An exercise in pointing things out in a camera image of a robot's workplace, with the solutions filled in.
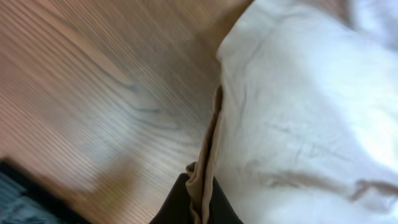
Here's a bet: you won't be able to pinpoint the folded light blue denim shorts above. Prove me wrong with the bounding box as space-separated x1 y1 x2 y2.
1 159 90 224

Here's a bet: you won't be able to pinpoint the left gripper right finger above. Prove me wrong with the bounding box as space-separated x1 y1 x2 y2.
208 178 243 224

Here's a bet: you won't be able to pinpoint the beige khaki shorts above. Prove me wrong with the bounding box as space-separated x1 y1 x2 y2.
186 0 397 223

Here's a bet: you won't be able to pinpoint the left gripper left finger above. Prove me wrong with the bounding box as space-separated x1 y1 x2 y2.
149 174 193 224

